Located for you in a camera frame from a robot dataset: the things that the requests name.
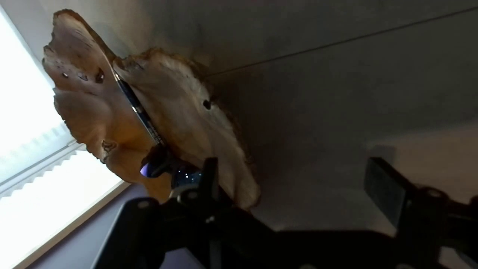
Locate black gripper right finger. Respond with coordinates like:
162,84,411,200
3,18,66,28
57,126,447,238
363,155,453,269

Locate burl wood key bowl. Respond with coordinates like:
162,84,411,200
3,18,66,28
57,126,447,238
42,8,263,211

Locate blue mirrored sunglasses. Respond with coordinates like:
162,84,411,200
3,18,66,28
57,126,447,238
111,72,206,196

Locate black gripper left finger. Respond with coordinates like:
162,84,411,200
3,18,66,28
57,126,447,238
172,155,223,202

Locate white ribbed panel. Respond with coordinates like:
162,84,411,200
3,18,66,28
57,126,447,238
0,9,132,269

